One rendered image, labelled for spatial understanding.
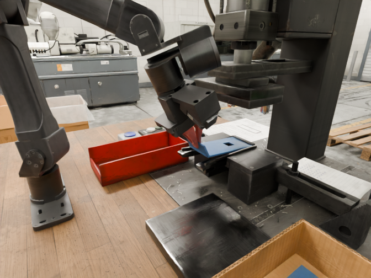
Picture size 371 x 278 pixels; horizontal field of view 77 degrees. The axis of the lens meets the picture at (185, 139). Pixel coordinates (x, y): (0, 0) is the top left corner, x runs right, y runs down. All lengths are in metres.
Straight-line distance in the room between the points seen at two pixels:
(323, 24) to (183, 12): 7.32
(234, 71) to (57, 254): 0.44
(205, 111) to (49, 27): 4.81
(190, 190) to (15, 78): 0.41
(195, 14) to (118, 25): 7.69
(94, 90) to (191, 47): 4.59
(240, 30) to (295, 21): 0.12
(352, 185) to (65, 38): 5.26
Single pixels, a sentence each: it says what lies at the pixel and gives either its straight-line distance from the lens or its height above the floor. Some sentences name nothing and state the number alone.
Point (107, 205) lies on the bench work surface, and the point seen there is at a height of 0.90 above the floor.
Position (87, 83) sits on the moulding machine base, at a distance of 4.92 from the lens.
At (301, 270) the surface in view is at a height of 0.91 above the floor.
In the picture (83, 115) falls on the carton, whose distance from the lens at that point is 2.63.
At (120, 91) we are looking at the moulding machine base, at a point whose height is 0.31.
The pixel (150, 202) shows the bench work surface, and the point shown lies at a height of 0.90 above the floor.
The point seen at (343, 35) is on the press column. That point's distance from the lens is 0.71.
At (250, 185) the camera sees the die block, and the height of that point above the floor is 0.95.
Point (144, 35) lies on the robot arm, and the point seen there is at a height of 1.23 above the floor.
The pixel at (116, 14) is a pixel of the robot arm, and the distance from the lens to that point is 0.41.
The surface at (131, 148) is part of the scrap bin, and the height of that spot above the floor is 0.93.
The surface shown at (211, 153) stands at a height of 1.00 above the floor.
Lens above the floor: 1.22
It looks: 22 degrees down
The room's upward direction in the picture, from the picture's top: straight up
